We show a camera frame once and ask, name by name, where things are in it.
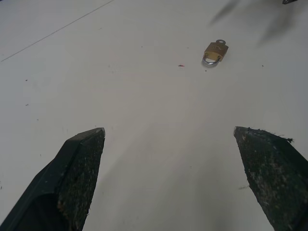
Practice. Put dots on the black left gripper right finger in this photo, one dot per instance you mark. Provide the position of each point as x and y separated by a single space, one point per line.
274 173

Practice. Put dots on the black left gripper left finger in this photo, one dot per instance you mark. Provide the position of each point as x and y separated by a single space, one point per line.
60 183

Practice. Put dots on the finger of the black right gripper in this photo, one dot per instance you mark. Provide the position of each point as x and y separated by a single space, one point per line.
288 1

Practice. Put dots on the brass padlock with silver shackle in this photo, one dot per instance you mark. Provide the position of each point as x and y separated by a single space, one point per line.
215 50

